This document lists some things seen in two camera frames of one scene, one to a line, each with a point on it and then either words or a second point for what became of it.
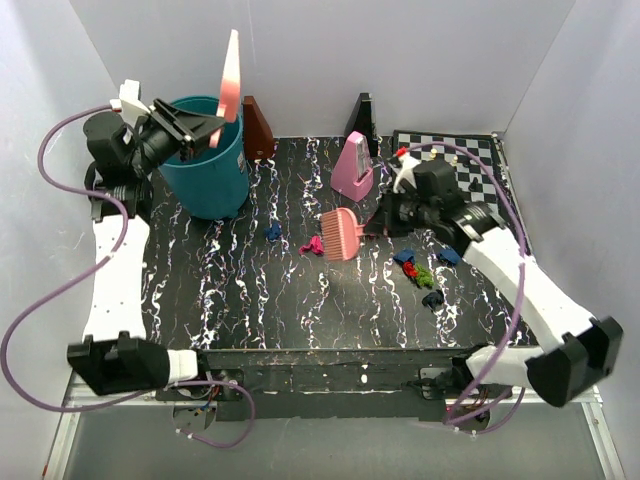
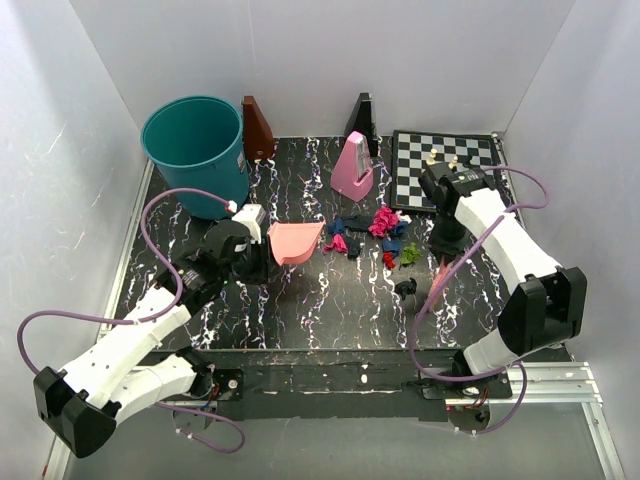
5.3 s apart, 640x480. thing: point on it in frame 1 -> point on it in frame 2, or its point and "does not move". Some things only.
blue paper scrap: [274, 231] -> [338, 226]
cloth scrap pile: [316, 245] -> [338, 245]
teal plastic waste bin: [214, 182] does not move
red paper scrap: [409, 269] -> [388, 260]
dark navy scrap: [433, 299] -> [405, 288]
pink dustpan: [230, 89] -> [295, 241]
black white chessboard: [473, 184] does not move
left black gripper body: [167, 137] -> [254, 267]
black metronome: [361, 120] does not move
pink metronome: [353, 175] does not move
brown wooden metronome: [258, 137] does not move
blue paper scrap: [406, 254] -> [391, 246]
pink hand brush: [340, 234] -> [442, 270]
